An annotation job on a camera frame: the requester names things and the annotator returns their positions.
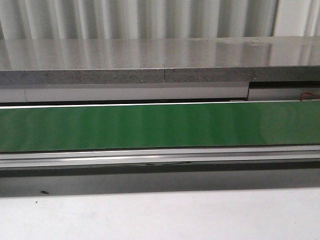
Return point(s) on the grey stone counter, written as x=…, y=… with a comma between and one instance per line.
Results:
x=82, y=71

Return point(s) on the green conveyor belt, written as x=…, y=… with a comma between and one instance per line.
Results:
x=94, y=127

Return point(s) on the white pleated curtain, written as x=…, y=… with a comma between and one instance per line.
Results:
x=157, y=19

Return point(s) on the silver conveyor frame rail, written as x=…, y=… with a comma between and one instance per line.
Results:
x=161, y=160

